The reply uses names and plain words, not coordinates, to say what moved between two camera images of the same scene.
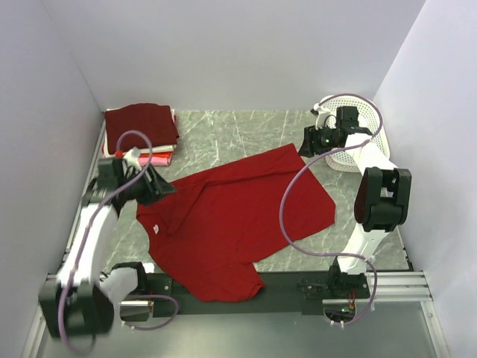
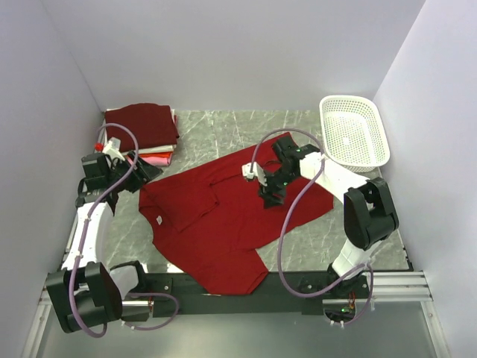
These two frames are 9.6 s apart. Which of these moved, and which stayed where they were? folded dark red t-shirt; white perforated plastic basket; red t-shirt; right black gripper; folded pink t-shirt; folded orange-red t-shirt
Moved: right black gripper; red t-shirt
Stayed: white perforated plastic basket; folded orange-red t-shirt; folded dark red t-shirt; folded pink t-shirt
